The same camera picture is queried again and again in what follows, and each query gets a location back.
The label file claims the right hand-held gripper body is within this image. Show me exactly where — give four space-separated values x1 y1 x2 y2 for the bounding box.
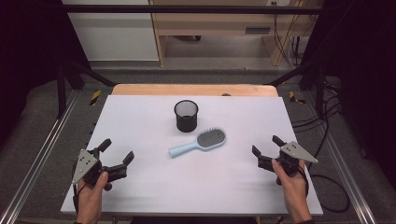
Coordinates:
257 141 319 187

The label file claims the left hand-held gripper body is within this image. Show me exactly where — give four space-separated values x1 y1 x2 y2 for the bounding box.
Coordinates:
71 148 129 191

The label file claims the light blue hairbrush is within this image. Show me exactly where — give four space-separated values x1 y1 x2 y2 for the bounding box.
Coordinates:
168 127 227 159

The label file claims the black mesh pen cup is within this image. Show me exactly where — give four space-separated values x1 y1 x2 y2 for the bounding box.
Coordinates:
173 99 200 133

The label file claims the person's left hand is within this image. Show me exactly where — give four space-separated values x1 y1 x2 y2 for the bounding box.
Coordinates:
76 171 109 218

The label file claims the person's right hand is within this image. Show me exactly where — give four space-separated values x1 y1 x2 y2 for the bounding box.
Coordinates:
271 158 311 217

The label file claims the black metal stand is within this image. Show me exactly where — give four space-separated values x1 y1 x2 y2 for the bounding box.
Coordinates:
55 58 117 119
264 59 327 119

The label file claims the wooden table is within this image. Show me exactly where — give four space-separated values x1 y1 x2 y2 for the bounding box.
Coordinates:
111 83 279 98

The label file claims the white cabinet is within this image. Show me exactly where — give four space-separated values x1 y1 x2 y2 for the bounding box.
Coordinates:
61 0 160 62

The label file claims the dark curtain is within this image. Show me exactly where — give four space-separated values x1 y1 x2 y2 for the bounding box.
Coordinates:
0 0 92 147
301 0 396 189

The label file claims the light wooden desk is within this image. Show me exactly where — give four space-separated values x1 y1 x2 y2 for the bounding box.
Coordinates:
150 0 316 67

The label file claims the right hand-held gripper cable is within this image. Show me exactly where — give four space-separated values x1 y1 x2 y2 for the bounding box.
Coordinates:
297 160 311 198

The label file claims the hand-held gripper cable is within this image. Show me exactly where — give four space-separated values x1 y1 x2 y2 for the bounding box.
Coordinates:
297 160 311 198
72 181 87 216

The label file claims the black looped floor cable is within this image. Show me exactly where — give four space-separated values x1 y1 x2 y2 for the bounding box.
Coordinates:
307 92 351 215

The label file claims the left hand-held gripper cable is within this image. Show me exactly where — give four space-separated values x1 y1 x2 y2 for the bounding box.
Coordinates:
72 181 87 216

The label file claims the silver aluminium rail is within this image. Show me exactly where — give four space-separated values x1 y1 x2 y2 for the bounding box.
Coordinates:
0 90 79 224
304 91 378 224

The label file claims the bundle of hanging cables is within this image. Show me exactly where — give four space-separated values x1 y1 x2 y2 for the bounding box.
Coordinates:
272 1 313 69

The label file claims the black horizontal frame bar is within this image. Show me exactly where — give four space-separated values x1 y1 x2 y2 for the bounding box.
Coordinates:
61 4 325 15

